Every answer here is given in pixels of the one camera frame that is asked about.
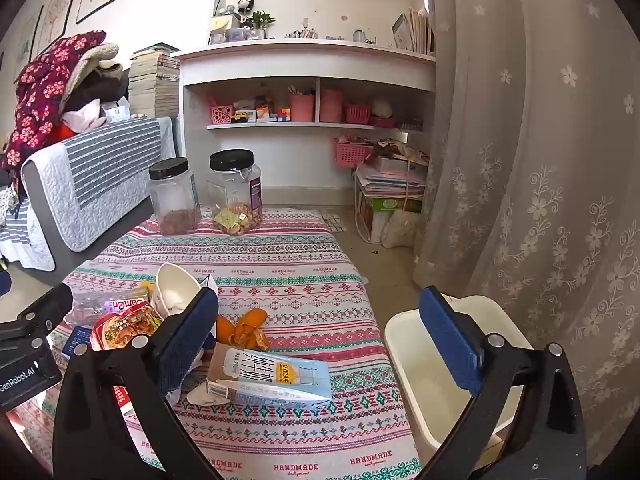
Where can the white plastic bin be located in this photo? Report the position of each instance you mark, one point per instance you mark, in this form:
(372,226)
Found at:
(425,385)

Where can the white lace curtain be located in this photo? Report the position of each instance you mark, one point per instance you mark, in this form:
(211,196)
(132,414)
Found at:
(540,160)

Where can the black white plush toy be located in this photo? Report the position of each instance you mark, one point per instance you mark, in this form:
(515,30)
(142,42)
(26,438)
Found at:
(245,2)

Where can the small white cardboard box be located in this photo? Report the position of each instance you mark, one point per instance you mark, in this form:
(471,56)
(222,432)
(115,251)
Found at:
(117,111)

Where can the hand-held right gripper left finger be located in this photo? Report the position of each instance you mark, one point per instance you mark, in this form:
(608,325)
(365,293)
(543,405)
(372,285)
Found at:
(192,340)

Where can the stack of paper folders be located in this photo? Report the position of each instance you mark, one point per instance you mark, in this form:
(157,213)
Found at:
(392,180)

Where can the orange peel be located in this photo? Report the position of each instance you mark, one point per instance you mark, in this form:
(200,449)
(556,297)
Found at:
(252,332)
(225,330)

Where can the green cardboard box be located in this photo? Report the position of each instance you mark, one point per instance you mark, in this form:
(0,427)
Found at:
(390,205)

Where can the small pink basket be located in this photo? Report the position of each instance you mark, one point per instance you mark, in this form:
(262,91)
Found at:
(357,113)

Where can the clear plastic bottle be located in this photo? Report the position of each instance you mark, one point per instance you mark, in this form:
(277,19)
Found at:
(100,305)

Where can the clear jar purple label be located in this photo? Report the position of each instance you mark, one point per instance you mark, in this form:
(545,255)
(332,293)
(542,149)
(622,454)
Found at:
(235,195)

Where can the grey striped quilted cover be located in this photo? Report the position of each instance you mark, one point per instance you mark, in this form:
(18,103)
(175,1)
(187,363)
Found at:
(100,175)
(25,245)

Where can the white shelf unit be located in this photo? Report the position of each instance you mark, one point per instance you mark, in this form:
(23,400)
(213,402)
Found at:
(300,160)

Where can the row of upright books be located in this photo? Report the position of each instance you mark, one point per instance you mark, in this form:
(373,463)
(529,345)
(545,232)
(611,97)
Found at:
(417,30)

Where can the small glass jar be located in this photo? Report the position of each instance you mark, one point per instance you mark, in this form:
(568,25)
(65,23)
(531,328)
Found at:
(359,36)

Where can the pink round container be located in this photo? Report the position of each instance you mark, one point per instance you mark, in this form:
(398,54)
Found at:
(331,105)

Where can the checkered floor sheet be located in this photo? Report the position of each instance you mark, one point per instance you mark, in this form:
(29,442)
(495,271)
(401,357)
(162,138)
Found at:
(334,221)

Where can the green potted plant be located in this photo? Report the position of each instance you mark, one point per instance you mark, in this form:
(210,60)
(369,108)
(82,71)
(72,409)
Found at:
(261,21)

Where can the white plush ball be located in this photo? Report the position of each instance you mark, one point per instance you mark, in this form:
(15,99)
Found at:
(384,107)

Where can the white plastic bag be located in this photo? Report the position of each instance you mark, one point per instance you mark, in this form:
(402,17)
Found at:
(402,229)

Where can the stack of books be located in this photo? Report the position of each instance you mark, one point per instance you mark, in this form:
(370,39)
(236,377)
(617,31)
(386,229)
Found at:
(155,80)

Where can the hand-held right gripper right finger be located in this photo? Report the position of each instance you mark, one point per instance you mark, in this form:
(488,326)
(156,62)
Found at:
(450,345)

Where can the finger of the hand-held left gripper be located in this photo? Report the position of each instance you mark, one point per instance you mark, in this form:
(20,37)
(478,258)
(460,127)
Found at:
(47,305)
(5,282)

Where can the pink pen holder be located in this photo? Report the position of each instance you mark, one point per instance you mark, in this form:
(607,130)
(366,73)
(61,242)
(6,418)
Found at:
(301,107)

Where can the printed tissue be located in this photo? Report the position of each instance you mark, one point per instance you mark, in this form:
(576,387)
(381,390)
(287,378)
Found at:
(202,396)

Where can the red floral blanket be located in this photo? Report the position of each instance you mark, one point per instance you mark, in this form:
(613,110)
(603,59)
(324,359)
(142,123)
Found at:
(40,90)

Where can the yellow toy car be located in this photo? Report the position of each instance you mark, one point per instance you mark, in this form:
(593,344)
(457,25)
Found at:
(240,117)

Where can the blue white milk carton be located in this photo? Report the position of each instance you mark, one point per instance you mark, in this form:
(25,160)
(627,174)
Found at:
(280,375)

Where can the white paper cup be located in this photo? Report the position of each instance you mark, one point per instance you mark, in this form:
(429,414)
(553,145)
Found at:
(175,290)

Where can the clear jar brown snacks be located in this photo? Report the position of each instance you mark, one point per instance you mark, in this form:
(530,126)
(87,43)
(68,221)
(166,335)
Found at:
(172,200)

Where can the large pink basket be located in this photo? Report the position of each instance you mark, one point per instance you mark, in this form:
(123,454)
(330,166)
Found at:
(350,154)

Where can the colourful puzzle cube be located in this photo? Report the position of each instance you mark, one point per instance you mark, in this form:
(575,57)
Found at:
(283,112)

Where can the pink white garment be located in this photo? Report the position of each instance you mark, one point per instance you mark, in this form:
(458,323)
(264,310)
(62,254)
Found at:
(85,116)

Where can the group of small figurines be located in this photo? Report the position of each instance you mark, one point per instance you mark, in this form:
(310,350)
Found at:
(302,32)

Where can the dark grey sofa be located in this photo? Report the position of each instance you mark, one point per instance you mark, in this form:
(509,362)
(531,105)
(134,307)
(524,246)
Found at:
(125,212)

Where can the pink lattice basket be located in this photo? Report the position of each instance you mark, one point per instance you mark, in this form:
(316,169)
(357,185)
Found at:
(221,115)

